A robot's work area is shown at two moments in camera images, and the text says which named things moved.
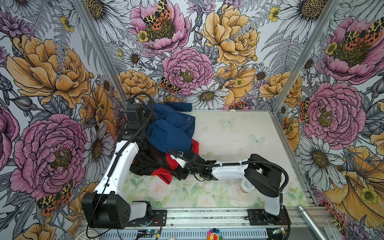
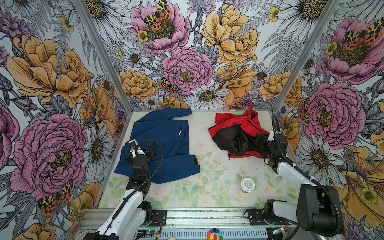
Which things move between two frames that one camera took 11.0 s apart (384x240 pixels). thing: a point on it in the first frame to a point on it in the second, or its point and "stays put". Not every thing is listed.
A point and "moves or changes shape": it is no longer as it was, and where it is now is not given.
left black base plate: (159, 218) stays put
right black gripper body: (184, 172) to (265, 144)
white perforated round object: (83, 236) stays put
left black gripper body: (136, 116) to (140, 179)
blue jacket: (172, 131) moves or changes shape
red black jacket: (149, 159) to (235, 135)
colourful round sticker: (214, 234) stays put
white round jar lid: (246, 186) stays put
